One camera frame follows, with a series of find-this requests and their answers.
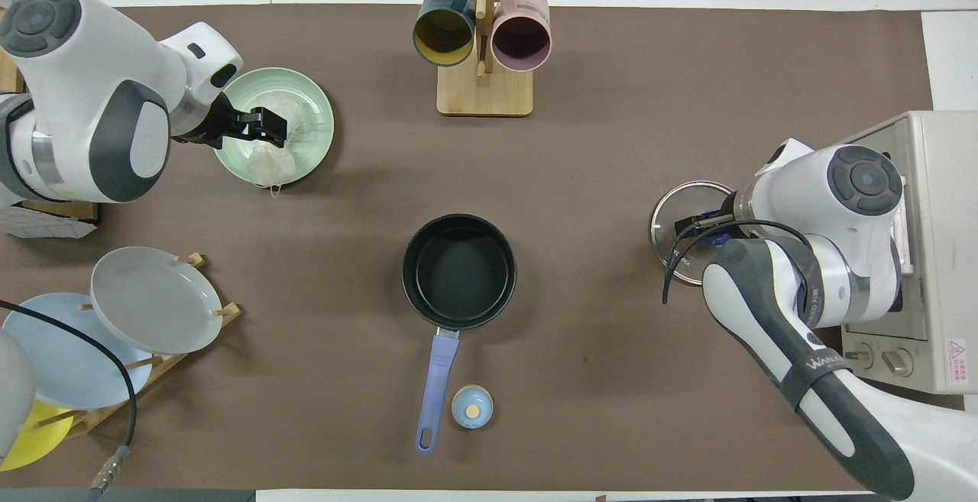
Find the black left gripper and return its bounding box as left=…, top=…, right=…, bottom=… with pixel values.
left=183, top=93, right=288, bottom=148

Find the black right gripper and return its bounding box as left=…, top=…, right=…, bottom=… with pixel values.
left=672, top=212, right=737, bottom=241

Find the glass pot lid blue knob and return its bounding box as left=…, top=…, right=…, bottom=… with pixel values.
left=651, top=180, right=739, bottom=287

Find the white vermicelli bundle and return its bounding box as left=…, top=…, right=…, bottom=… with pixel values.
left=248, top=97, right=310, bottom=198

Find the light green plate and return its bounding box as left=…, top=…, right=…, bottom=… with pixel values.
left=212, top=67, right=335, bottom=186

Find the grey plate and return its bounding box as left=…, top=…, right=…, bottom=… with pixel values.
left=90, top=246, right=224, bottom=355

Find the light blue plate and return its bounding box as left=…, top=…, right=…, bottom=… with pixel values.
left=2, top=293, right=154, bottom=410

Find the wooden plate rack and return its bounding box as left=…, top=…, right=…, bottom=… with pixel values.
left=34, top=252, right=242, bottom=436

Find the yellow plate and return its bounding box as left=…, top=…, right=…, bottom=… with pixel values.
left=0, top=399, right=75, bottom=472

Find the brown table mat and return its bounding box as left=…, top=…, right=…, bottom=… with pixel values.
left=0, top=4, right=973, bottom=491

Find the dark teal mug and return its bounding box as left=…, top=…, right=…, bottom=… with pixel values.
left=413, top=0, right=476, bottom=67

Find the wooden mug tree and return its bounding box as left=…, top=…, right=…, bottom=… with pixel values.
left=410, top=0, right=559, bottom=117

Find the beige toaster oven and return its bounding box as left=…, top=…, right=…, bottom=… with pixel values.
left=840, top=111, right=978, bottom=394

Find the pink mug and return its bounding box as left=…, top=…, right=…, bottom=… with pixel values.
left=491, top=0, right=552, bottom=73

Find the black pot purple handle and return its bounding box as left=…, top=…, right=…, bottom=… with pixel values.
left=401, top=214, right=518, bottom=456

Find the wooden wire mesh shelf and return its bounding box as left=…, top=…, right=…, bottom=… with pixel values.
left=0, top=51, right=100, bottom=239

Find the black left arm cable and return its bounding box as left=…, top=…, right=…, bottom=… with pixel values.
left=0, top=300, right=138, bottom=500

